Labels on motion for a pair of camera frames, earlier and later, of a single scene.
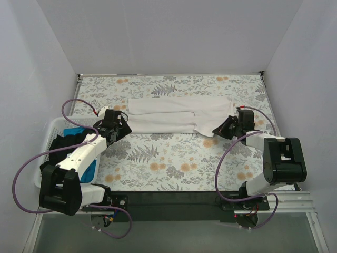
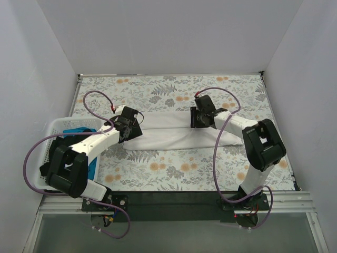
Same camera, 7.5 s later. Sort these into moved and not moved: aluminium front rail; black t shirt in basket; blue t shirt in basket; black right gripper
Moved: black right gripper
Not moved: black t shirt in basket; blue t shirt in basket; aluminium front rail
